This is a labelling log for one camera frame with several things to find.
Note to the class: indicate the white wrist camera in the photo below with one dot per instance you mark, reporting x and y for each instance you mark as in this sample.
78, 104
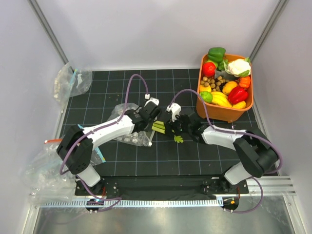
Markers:
174, 111
149, 99

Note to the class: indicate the yellow lemon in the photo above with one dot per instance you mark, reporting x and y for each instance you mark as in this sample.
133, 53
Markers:
239, 105

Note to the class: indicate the yellow orange mango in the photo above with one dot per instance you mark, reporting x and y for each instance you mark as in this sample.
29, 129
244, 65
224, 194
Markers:
228, 87

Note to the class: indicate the green lime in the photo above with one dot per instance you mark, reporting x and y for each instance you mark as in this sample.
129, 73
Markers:
206, 96

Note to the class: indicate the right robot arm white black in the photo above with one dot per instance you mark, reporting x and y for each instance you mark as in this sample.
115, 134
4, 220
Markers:
255, 152

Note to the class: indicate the small orange pumpkin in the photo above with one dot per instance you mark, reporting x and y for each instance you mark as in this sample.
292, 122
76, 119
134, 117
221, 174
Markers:
244, 82

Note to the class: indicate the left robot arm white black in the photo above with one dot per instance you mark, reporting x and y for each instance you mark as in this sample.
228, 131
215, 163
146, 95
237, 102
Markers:
78, 143

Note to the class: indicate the red bell pepper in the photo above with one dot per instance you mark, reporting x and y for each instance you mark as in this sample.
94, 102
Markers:
238, 94

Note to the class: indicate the clear bag blue zipper back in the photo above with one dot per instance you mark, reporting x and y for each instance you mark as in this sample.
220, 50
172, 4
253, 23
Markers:
70, 83

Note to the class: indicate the white cauliflower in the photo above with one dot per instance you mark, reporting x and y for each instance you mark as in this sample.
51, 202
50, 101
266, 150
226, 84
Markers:
239, 67

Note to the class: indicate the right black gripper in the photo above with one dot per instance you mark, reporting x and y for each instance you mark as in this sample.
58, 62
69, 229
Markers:
169, 125

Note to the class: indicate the orange plastic bin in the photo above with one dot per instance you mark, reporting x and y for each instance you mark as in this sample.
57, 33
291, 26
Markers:
219, 112

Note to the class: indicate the green celery stalk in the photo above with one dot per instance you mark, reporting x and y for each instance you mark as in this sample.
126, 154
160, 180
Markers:
159, 127

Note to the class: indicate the yellow banana bunch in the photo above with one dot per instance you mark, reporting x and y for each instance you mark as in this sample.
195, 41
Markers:
220, 99

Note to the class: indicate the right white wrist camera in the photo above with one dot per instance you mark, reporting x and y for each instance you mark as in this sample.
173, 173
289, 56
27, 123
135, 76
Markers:
174, 111

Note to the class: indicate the aluminium extrusion bar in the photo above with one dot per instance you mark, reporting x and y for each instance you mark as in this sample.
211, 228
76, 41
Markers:
272, 186

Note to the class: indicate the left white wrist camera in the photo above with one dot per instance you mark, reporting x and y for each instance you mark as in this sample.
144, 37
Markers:
149, 99

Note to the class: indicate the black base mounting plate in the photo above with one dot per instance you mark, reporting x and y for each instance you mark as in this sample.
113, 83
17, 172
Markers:
168, 187

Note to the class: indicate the clear bag orange zipper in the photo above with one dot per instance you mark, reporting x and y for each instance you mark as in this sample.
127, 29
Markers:
42, 177

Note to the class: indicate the slotted cable duct rail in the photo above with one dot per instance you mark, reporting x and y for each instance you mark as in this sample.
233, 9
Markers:
90, 203

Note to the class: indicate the red tomato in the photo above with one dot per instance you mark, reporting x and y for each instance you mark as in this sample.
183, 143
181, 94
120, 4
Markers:
208, 69

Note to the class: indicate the clear polka dot zip bag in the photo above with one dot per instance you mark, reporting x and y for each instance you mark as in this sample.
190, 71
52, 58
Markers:
137, 138

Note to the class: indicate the green bell pepper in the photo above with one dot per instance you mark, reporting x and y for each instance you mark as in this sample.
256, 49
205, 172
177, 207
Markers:
216, 54

